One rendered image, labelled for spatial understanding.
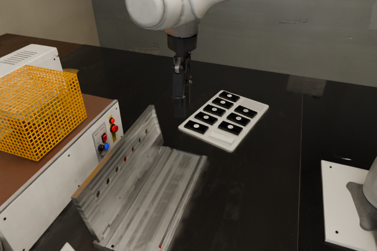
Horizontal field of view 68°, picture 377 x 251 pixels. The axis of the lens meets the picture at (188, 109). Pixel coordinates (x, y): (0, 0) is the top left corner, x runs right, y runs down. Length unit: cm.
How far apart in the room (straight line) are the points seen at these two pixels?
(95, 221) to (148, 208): 18
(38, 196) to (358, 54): 276
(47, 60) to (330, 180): 110
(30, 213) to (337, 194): 95
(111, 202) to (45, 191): 19
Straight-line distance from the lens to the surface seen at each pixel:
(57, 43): 238
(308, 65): 305
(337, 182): 114
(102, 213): 88
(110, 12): 349
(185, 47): 70
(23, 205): 89
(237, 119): 129
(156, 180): 102
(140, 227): 92
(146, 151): 102
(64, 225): 100
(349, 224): 104
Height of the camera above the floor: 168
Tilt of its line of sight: 34 degrees down
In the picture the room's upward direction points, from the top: straight up
